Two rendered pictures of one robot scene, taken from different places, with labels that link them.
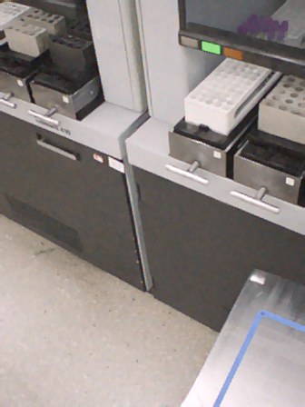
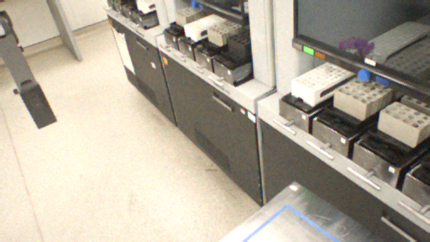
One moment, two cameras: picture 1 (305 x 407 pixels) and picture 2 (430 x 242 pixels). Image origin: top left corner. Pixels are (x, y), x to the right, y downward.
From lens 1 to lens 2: 27 cm
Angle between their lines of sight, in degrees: 19
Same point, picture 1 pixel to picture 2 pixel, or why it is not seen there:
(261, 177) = (327, 135)
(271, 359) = (281, 231)
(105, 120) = (250, 88)
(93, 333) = (224, 227)
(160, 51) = (284, 50)
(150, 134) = (273, 100)
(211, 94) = (308, 80)
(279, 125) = (345, 105)
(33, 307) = (193, 201)
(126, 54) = (267, 50)
